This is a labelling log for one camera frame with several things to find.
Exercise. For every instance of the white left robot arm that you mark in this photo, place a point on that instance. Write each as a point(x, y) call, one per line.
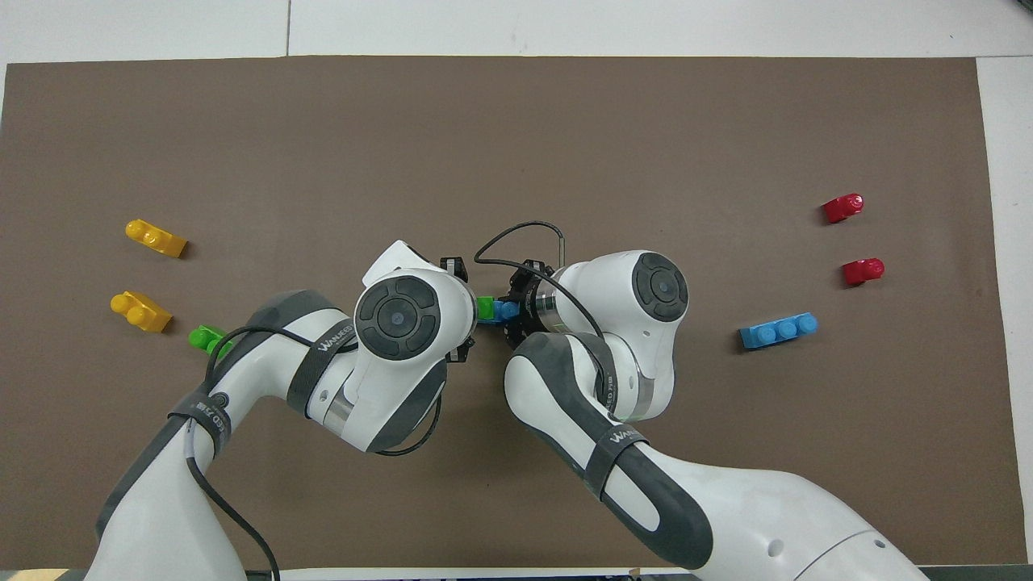
point(403, 315)

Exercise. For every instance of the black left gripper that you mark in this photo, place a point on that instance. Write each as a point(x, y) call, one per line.
point(456, 268)

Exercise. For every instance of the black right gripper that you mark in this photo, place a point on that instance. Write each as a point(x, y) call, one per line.
point(533, 278)

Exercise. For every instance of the tan cardboard corner piece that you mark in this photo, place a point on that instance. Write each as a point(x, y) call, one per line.
point(32, 575)

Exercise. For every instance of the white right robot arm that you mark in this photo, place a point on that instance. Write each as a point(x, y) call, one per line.
point(662, 286)

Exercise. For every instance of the green two-stud brick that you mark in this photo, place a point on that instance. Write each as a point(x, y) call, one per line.
point(206, 339)
point(485, 309)

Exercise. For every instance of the yellow two-stud brick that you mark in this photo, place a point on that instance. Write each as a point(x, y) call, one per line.
point(144, 312)
point(158, 238)

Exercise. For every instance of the brown table mat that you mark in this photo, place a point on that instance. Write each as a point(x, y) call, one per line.
point(516, 121)

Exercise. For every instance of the blue three-stud brick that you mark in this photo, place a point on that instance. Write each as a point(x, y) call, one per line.
point(776, 332)
point(507, 311)

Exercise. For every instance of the red one-stud brick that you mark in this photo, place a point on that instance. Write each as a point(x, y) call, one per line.
point(842, 209)
point(862, 272)

